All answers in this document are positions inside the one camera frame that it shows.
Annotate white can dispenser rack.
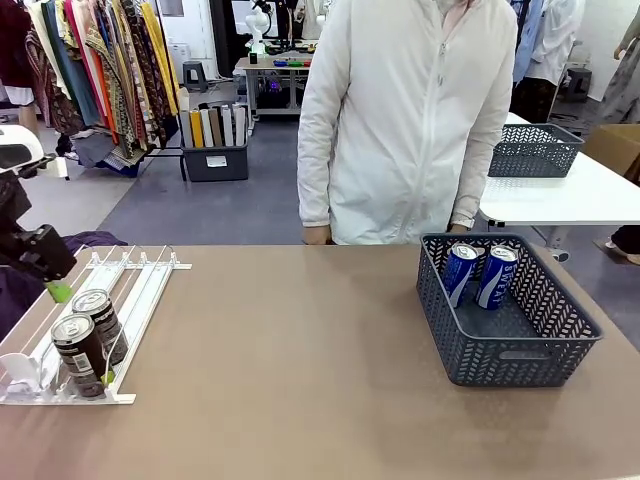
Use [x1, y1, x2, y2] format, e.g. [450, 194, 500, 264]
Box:
[0, 244, 194, 407]

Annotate mannequin in maroon dress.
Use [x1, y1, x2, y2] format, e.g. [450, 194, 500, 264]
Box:
[0, 0, 41, 127]

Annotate dark purple cloth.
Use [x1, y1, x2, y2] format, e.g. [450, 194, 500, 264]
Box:
[0, 230, 130, 342]

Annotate cardboard box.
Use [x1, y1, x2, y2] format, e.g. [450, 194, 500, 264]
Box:
[582, 123, 640, 189]

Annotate white material roll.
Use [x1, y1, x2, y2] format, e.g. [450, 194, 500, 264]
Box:
[219, 106, 235, 148]
[199, 108, 216, 149]
[231, 103, 248, 147]

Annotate mannequin in blue shirt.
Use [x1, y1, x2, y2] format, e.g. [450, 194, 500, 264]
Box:
[512, 0, 547, 89]

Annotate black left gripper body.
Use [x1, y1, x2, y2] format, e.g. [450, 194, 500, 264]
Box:
[0, 172, 78, 283]

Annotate mannequin in grey dress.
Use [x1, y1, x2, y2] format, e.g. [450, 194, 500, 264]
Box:
[598, 34, 640, 126]

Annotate grey plastic lattice basket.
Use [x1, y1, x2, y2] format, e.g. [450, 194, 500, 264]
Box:
[416, 232, 605, 389]
[487, 123, 586, 179]

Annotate person in white jacket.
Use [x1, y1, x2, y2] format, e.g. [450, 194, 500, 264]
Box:
[296, 0, 519, 246]

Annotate grey fabric pile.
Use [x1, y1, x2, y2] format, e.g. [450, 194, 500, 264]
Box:
[71, 130, 147, 177]

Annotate person's right hand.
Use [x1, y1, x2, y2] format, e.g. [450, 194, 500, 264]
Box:
[303, 224, 335, 246]

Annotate grey plastic storage bin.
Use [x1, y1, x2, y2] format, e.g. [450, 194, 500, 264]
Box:
[180, 141, 250, 183]

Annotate dark brown drink can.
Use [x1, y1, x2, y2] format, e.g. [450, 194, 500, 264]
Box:
[71, 288, 131, 367]
[50, 312, 110, 401]

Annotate blue Pocari Sweat can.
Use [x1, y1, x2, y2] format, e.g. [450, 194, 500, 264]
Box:
[441, 242, 482, 309]
[474, 244, 522, 312]

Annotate brown material roll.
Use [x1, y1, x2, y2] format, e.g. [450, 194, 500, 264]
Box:
[208, 107, 224, 148]

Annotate seated person's leg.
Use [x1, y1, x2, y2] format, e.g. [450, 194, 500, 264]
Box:
[603, 223, 640, 266]

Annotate grey plastic stool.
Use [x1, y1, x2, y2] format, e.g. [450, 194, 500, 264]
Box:
[181, 60, 210, 94]
[566, 67, 594, 104]

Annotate person's left forearm white sleeve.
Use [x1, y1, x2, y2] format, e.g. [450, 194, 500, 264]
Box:
[451, 134, 502, 227]

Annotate clothes rack with colourful garments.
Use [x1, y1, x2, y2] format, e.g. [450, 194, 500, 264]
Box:
[24, 0, 182, 167]

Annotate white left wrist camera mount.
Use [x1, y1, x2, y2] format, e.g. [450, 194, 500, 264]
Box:
[17, 154, 70, 180]

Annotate mannequin in white shirt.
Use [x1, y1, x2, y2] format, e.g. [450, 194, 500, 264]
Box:
[527, 0, 587, 87]

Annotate person's right forearm white sleeve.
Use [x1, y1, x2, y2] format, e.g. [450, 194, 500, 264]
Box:
[297, 134, 335, 229]

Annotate yellow material roll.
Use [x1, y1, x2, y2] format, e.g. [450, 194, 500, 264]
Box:
[189, 109, 205, 149]

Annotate white side table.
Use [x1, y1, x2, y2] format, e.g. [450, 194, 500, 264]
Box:
[476, 111, 640, 250]

